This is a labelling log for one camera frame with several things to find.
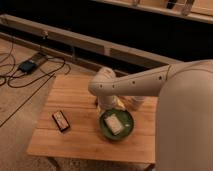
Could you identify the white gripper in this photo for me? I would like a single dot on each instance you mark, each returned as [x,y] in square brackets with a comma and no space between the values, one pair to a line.
[109,102]

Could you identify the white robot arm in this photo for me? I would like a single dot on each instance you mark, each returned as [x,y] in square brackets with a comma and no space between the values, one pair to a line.
[184,111]

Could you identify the green bowl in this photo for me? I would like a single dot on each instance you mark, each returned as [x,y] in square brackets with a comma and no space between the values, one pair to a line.
[126,119]

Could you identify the white sponge block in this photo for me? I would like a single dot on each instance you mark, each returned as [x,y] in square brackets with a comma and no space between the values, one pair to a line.
[114,124]

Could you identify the wooden table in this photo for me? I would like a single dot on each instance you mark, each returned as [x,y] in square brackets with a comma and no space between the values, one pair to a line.
[83,140]

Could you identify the small black box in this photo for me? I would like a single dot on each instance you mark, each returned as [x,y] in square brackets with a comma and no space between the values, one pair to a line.
[61,121]

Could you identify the long wooden beam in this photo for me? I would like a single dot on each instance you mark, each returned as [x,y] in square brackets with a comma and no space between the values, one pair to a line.
[95,45]

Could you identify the black power adapter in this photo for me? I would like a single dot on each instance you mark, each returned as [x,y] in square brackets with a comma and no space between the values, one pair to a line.
[27,67]

